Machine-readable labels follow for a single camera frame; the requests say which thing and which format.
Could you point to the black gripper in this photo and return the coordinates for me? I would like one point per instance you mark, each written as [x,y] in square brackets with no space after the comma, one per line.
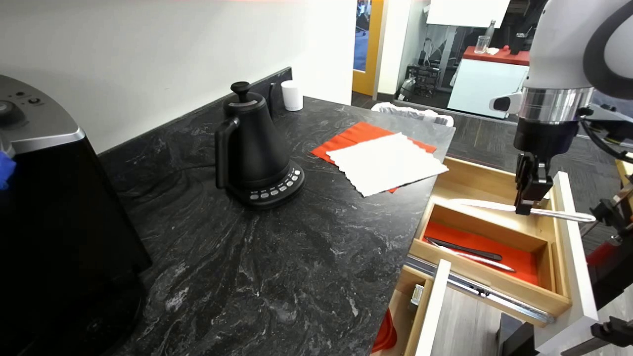
[544,135]

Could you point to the silver metal knife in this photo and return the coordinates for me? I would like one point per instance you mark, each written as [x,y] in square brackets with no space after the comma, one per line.
[566,214]

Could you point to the silver metal fork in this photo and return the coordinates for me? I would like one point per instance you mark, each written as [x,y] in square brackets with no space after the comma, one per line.
[487,260]

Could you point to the black plastic utensil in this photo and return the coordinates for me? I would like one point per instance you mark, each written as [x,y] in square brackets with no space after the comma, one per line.
[471,250]

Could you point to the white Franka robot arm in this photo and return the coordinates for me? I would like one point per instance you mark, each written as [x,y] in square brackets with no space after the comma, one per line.
[566,46]

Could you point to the large wooden drawer white front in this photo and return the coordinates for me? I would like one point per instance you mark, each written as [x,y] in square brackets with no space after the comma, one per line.
[481,185]

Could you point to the orange drawer tray liner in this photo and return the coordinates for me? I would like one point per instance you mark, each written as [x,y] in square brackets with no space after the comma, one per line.
[521,264]

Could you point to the small wooden drawer white front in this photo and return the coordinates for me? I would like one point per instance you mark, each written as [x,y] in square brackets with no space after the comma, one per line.
[428,317]

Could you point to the white cabinet red top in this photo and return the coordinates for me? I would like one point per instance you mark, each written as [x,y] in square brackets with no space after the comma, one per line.
[485,82]

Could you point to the trash bin with white bag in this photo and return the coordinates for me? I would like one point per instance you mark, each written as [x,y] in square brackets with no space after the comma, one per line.
[412,111]

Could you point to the white paper napkin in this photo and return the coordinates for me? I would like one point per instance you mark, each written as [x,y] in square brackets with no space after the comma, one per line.
[388,163]

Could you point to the white ceramic mug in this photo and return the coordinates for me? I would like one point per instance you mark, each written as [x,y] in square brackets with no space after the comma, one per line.
[291,98]

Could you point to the black electric kettle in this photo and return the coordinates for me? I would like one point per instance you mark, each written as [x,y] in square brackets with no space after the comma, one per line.
[254,155]

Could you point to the black coffee machine silver lid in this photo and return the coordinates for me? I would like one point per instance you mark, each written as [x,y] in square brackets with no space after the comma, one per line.
[60,218]

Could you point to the metal drawer slide rail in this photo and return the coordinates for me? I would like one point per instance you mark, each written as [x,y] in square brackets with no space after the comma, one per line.
[481,289]

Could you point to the yellow door frame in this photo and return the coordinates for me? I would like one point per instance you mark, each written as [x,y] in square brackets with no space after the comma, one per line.
[374,46]

